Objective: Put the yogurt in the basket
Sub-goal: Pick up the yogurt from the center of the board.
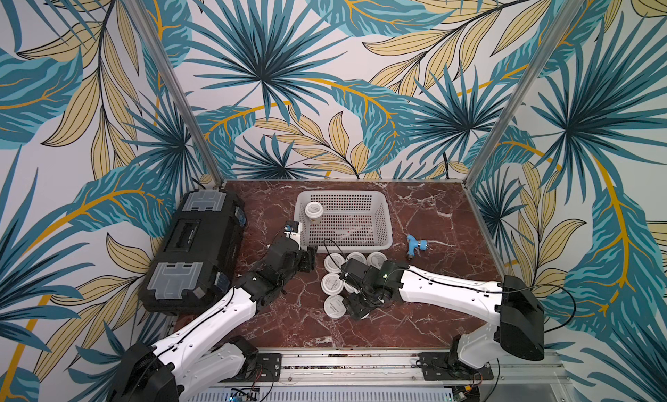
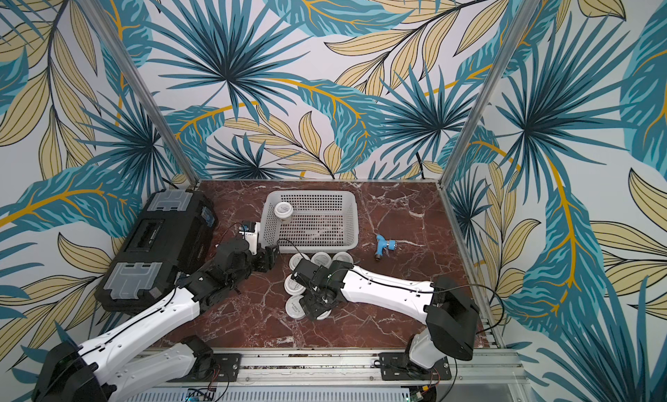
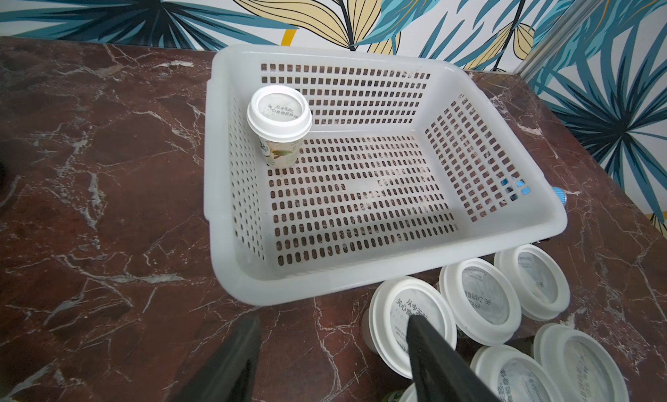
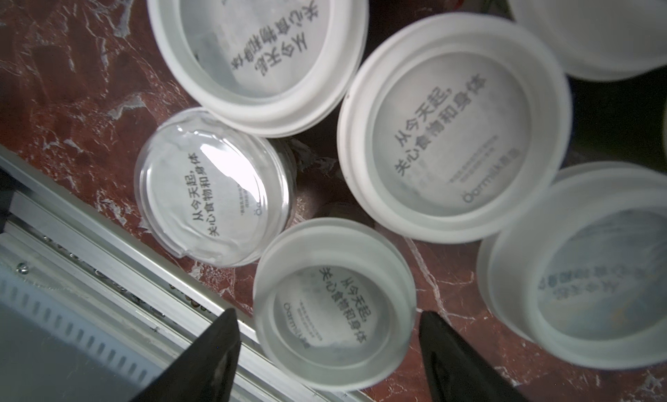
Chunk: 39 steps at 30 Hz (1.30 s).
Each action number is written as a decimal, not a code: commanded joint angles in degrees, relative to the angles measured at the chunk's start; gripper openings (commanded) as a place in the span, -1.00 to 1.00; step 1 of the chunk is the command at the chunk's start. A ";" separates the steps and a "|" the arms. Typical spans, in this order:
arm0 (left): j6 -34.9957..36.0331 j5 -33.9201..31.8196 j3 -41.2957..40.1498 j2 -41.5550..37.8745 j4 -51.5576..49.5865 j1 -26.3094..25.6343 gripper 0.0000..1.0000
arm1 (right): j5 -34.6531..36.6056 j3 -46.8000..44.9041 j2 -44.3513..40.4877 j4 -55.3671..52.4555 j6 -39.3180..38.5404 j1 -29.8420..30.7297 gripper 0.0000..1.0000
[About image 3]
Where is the right aluminium corner post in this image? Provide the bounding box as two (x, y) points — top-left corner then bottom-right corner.
(514, 0), (606, 81)

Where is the white plastic basket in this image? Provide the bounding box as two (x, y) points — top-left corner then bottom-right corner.
(204, 45), (567, 306)

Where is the white yogurt cup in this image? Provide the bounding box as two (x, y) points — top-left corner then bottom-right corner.
(470, 345), (564, 401)
(439, 258), (522, 346)
(362, 276), (458, 379)
(493, 244), (571, 321)
(381, 383), (418, 402)
(247, 84), (314, 169)
(533, 324), (630, 402)

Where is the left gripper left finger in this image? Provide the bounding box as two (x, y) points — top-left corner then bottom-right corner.
(172, 315), (262, 401)

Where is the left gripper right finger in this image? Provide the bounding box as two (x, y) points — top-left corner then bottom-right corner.
(406, 315), (499, 401)

